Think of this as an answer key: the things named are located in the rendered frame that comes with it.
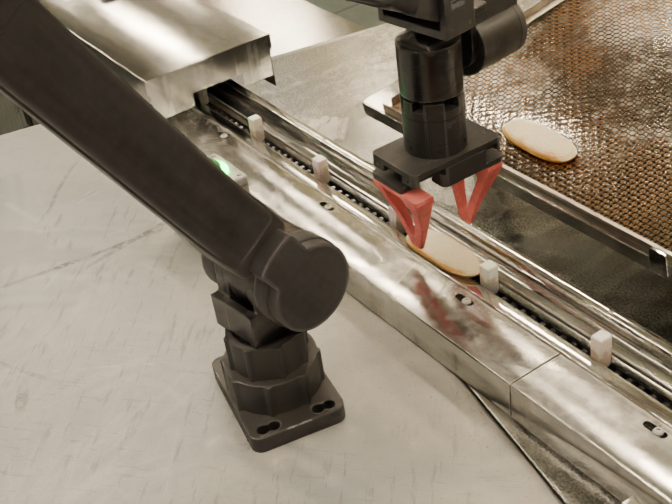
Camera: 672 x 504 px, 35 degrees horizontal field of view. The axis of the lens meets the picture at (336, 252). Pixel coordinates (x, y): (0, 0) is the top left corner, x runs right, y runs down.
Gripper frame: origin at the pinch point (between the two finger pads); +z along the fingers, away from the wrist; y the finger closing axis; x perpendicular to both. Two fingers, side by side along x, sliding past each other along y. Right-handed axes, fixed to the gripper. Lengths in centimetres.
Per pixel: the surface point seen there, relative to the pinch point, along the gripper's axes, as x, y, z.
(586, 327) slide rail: 17.1, -1.9, 3.3
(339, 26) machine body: -60, -29, 7
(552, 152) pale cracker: 0.3, -14.2, -2.2
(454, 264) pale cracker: 3.0, 1.2, 2.3
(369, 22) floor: -218, -140, 88
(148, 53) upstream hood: -52, 5, -4
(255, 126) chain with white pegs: -34.9, 0.3, 2.2
